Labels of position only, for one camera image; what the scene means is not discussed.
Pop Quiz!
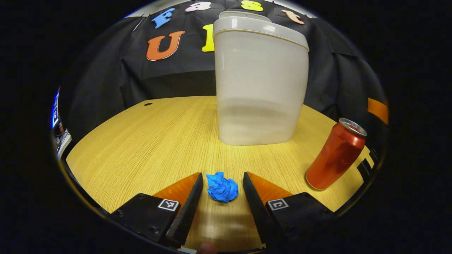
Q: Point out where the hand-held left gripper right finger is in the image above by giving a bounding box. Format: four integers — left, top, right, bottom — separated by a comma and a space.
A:
243, 171, 334, 247

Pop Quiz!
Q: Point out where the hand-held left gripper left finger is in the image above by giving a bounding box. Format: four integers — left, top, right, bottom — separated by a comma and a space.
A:
111, 172, 204, 247

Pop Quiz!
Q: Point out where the red pop can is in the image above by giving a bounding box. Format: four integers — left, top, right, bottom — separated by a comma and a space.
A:
305, 118, 368, 191

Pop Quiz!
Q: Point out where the blue paper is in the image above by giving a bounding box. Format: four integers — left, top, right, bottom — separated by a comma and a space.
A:
206, 172, 239, 203

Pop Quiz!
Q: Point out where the white desktop garbage bin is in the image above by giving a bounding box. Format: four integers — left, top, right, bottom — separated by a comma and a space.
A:
213, 11, 310, 146

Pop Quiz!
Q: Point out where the wooden desktop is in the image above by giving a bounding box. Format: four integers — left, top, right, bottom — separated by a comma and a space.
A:
66, 96, 375, 253

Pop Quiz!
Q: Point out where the white side table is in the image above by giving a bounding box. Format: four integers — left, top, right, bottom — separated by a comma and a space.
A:
56, 130, 73, 159

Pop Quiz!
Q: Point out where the computer monitor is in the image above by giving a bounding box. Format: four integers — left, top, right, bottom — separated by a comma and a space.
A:
52, 88, 64, 136

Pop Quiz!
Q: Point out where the black backdrop cloth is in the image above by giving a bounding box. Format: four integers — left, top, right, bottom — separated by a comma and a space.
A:
58, 0, 389, 141

